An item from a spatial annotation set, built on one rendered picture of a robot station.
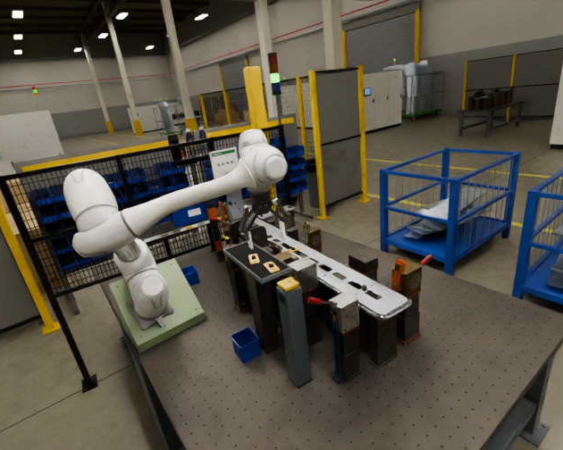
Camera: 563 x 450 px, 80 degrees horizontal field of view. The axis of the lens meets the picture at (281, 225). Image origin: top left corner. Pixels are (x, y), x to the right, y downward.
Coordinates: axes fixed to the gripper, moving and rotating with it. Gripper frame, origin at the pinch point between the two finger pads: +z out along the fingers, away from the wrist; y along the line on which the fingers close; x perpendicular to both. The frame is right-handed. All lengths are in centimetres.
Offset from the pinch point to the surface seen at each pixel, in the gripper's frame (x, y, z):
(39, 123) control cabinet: 704, -189, -50
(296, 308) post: -17.5, 1.3, 21.3
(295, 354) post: -17.9, -1.6, 40.8
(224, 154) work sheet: 141, 24, -14
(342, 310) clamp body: -25.4, 15.9, 23.2
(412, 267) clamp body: -18, 55, 22
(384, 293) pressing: -20, 39, 28
